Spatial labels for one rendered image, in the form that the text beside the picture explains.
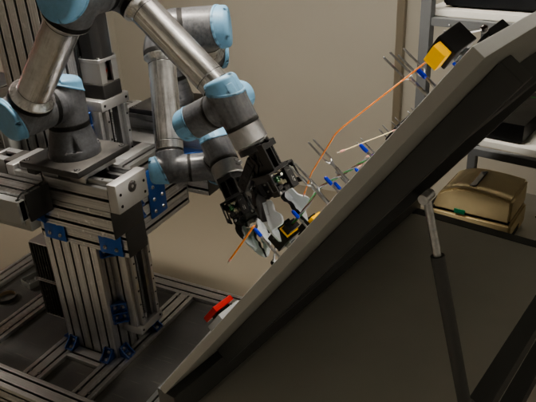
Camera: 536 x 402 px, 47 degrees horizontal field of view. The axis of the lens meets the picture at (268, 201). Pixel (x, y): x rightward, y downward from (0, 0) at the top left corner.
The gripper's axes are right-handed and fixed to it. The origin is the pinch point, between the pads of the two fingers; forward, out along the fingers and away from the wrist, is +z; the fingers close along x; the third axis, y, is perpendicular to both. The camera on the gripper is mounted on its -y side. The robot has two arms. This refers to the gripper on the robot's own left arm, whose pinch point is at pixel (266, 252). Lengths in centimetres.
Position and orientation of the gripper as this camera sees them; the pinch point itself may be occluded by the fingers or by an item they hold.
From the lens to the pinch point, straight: 148.1
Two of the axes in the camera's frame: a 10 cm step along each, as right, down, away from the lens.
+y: -3.8, -2.0, -9.0
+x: 8.4, -4.8, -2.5
